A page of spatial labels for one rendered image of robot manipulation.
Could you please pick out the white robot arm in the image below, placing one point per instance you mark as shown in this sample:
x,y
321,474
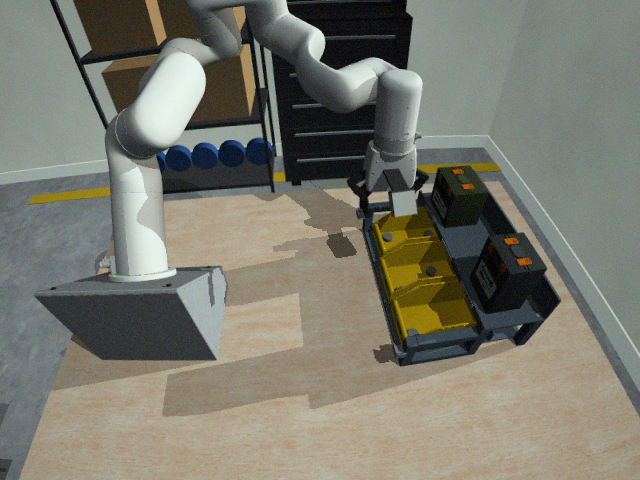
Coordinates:
x,y
157,118

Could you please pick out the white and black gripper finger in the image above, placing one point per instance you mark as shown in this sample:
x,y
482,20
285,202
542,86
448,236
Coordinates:
x,y
361,192
422,178

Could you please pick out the dark grey bin shelf rack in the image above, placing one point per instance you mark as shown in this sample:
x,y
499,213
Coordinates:
x,y
465,244

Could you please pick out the yellow bin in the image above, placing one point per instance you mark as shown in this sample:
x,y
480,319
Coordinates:
x,y
433,308
408,229
409,262

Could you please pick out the black case with orange latches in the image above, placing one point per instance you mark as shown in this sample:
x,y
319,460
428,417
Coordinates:
x,y
506,272

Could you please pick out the dark green case with orange latches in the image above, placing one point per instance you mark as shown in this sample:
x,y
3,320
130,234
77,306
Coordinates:
x,y
458,196

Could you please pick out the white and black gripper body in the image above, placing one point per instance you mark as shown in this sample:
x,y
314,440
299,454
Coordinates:
x,y
377,160

